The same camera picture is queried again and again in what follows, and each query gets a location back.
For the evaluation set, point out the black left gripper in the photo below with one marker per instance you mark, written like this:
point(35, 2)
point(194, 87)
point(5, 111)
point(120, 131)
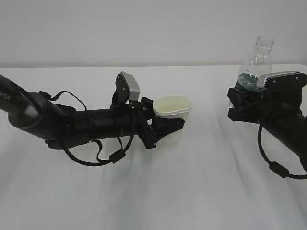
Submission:
point(150, 134)

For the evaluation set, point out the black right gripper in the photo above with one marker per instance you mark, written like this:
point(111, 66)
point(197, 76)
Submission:
point(255, 107)

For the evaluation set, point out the white paper cup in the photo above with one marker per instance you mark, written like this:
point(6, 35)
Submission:
point(173, 106)

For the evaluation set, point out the clear water bottle green label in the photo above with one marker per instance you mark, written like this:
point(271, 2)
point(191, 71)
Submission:
point(258, 62)

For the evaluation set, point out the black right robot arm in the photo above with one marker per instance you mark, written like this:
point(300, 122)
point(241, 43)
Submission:
point(292, 135)

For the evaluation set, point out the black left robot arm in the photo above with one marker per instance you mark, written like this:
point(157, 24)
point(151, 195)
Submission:
point(127, 116)

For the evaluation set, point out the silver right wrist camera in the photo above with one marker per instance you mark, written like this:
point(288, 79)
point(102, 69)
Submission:
point(284, 86)

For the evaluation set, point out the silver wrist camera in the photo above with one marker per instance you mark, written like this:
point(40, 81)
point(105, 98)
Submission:
point(127, 89)
point(284, 86)

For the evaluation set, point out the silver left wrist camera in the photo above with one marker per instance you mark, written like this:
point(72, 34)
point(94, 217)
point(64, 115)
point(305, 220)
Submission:
point(127, 89)

